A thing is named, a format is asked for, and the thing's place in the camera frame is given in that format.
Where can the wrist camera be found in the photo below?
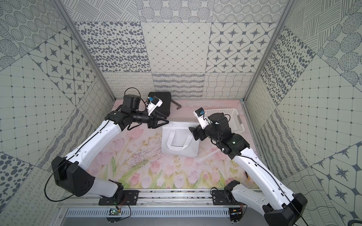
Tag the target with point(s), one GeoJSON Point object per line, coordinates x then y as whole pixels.
{"type": "Point", "coordinates": [201, 117]}
{"type": "Point", "coordinates": [153, 103]}

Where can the black plastic case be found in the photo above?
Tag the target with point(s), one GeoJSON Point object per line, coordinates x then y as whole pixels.
{"type": "Point", "coordinates": [166, 98]}

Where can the aluminium rail frame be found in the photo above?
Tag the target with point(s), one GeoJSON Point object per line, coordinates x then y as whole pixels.
{"type": "Point", "coordinates": [164, 203]}

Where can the white adhesive strip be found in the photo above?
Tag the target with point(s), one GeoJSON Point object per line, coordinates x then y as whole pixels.
{"type": "Point", "coordinates": [207, 156]}

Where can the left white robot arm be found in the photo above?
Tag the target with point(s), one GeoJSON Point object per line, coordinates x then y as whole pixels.
{"type": "Point", "coordinates": [70, 172]}

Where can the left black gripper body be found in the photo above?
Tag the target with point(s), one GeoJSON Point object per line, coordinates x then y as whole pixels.
{"type": "Point", "coordinates": [152, 121]}

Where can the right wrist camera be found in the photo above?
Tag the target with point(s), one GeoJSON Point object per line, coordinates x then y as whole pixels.
{"type": "Point", "coordinates": [201, 117]}

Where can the white perforated plastic basket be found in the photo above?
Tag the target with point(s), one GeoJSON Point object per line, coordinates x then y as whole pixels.
{"type": "Point", "coordinates": [232, 116]}

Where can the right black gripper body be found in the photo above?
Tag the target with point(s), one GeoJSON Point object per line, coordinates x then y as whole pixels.
{"type": "Point", "coordinates": [203, 134]}

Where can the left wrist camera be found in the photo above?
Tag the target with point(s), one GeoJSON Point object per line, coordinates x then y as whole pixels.
{"type": "Point", "coordinates": [153, 103]}

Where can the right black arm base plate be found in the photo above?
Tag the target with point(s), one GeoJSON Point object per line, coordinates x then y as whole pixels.
{"type": "Point", "coordinates": [223, 197]}

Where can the floral pink table mat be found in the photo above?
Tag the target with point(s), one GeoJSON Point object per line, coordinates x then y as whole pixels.
{"type": "Point", "coordinates": [134, 158]}

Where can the green circuit board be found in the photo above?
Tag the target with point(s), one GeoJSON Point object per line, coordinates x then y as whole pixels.
{"type": "Point", "coordinates": [114, 212]}

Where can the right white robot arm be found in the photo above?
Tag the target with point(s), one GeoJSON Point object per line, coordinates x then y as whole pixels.
{"type": "Point", "coordinates": [279, 205]}

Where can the white insulated delivery bag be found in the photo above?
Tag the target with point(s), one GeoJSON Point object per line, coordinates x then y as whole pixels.
{"type": "Point", "coordinates": [178, 140]}

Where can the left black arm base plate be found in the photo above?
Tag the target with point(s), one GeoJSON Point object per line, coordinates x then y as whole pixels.
{"type": "Point", "coordinates": [125, 197]}

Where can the black controller box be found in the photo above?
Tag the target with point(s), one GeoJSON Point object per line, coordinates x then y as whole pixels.
{"type": "Point", "coordinates": [235, 215]}

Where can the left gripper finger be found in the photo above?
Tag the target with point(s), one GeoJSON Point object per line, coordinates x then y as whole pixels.
{"type": "Point", "coordinates": [156, 125]}
{"type": "Point", "coordinates": [159, 116]}

